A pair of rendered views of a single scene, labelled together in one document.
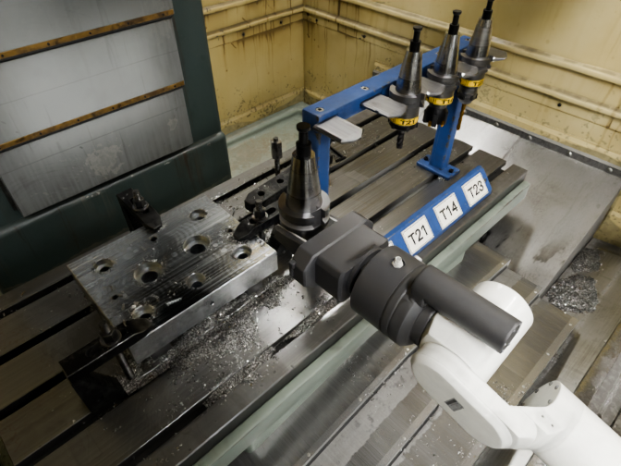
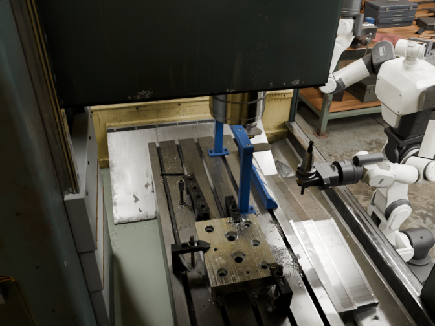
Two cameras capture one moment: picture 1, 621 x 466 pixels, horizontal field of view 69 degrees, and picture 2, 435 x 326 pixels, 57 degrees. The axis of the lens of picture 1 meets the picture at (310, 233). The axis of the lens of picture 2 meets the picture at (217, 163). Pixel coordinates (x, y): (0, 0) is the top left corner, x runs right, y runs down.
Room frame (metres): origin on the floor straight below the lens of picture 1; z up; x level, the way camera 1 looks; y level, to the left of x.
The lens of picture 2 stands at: (0.14, 1.10, 2.02)
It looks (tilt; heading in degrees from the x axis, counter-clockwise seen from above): 36 degrees down; 300
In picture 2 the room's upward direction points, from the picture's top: 1 degrees clockwise
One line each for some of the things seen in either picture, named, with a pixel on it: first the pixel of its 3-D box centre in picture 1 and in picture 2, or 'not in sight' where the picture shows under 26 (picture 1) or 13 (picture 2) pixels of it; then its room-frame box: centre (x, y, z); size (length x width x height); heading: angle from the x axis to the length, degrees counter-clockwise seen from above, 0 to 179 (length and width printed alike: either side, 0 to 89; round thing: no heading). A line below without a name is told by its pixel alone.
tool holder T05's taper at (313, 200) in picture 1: (303, 178); (308, 159); (0.42, 0.01, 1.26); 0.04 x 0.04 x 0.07
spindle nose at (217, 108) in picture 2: not in sight; (237, 93); (0.61, 0.19, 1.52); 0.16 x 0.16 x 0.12
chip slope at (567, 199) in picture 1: (407, 191); (197, 174); (1.05, -0.29, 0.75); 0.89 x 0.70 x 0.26; 44
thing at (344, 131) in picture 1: (341, 130); (261, 147); (0.61, -0.05, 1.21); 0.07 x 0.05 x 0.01; 44
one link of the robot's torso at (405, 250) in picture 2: not in sight; (388, 246); (0.08, -0.82, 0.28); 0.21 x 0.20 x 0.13; 44
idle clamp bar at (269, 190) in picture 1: (289, 186); (196, 198); (0.84, 0.05, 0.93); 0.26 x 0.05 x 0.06; 139
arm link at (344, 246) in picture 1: (363, 268); (331, 173); (0.35, -0.06, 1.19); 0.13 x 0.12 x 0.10; 134
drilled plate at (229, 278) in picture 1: (176, 267); (234, 251); (0.55, 0.25, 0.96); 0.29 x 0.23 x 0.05; 134
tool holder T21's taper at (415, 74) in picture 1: (410, 69); not in sight; (0.73, -0.17, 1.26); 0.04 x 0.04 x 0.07
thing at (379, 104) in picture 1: (386, 106); (252, 131); (0.69, -0.13, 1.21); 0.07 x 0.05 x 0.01; 44
